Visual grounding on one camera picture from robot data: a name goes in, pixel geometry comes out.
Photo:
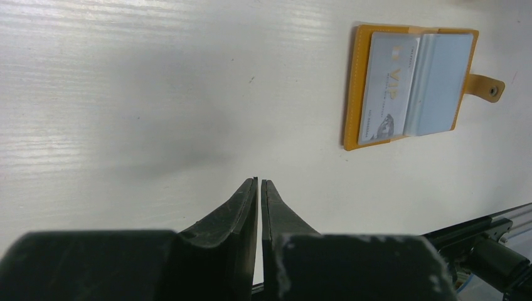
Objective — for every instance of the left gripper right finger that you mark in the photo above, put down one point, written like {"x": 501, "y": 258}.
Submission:
{"x": 301, "y": 264}

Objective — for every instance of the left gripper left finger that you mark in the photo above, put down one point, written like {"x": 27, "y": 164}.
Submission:
{"x": 213, "y": 259}

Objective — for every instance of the orange leather card holder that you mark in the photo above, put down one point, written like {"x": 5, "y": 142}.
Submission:
{"x": 441, "y": 78}

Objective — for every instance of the silver VIP credit card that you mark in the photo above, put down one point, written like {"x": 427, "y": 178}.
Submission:
{"x": 388, "y": 85}

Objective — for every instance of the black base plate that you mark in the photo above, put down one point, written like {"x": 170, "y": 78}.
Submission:
{"x": 454, "y": 243}

